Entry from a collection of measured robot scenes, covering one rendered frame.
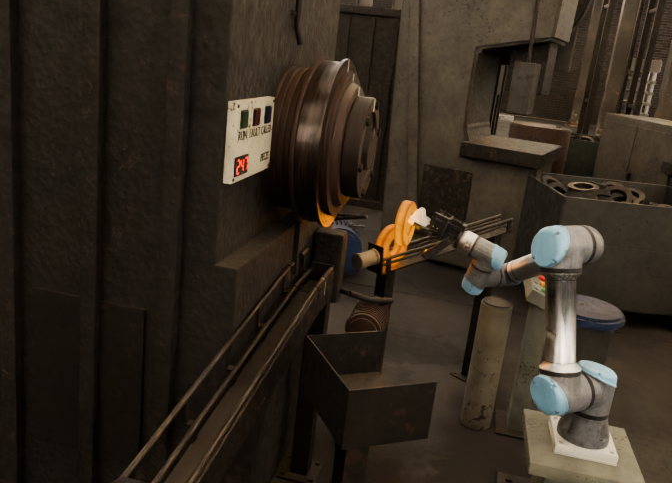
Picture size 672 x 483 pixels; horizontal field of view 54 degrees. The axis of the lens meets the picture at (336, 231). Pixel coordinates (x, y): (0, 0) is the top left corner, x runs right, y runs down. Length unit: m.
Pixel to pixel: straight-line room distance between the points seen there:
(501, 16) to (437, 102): 0.66
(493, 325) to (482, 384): 0.25
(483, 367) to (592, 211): 1.53
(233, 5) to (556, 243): 1.06
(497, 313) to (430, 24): 2.50
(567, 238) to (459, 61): 2.71
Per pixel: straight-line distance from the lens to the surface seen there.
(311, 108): 1.69
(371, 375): 1.69
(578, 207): 3.87
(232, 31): 1.46
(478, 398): 2.71
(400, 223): 2.21
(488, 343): 2.61
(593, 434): 2.17
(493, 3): 4.49
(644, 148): 5.85
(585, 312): 3.00
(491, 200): 4.50
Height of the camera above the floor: 1.37
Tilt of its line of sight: 15 degrees down
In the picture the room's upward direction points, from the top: 7 degrees clockwise
